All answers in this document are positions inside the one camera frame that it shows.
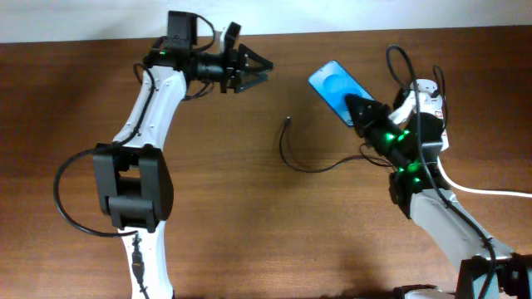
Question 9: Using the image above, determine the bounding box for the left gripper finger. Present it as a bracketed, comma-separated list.
[238, 44, 273, 71]
[233, 73, 268, 93]

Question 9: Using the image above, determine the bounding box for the black USB charging cable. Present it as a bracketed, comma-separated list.
[278, 65, 449, 174]

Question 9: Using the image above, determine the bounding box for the blue Samsung Galaxy smartphone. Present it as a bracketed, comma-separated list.
[308, 60, 373, 127]

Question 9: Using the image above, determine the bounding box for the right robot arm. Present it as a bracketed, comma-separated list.
[345, 94, 531, 298]

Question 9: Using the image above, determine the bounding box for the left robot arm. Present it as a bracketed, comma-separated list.
[92, 11, 273, 298]

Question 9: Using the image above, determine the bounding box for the white power strip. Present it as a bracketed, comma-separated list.
[409, 78, 451, 153]

